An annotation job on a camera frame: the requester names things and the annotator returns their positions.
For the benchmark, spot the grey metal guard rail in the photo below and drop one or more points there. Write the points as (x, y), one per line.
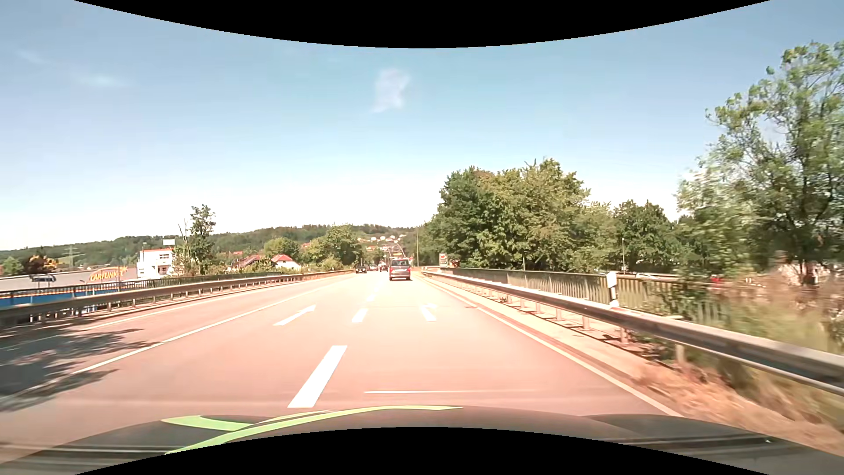
(165, 291)
(659, 325)

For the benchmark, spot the grey asphalt road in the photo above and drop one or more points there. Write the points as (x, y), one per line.
(395, 343)

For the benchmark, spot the dry grass verge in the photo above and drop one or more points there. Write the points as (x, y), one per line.
(758, 369)

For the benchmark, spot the white marker post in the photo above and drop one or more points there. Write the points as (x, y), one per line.
(612, 289)

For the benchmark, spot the wooded hill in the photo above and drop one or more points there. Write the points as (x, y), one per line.
(264, 239)

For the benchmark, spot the large green tree group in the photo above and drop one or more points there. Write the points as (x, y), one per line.
(527, 218)

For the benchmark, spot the slender green tree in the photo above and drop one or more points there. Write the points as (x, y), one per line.
(196, 241)

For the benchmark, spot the round green tree group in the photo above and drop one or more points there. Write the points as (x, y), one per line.
(333, 247)

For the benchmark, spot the dark metal bridge railing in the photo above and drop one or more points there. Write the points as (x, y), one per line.
(99, 288)

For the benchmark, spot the car's own bonnet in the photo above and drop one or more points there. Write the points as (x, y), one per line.
(422, 422)

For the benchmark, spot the tall leafy tree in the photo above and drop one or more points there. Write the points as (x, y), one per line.
(778, 165)

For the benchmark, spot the yellow billboard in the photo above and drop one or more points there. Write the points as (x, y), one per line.
(107, 274)

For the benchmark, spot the white building with red roof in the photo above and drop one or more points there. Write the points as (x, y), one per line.
(156, 262)

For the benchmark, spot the road markings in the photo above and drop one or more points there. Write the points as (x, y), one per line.
(319, 377)

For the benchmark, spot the white house with red roof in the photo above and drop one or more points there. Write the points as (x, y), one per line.
(283, 262)

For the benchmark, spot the grey van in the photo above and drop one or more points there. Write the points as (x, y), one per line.
(399, 269)

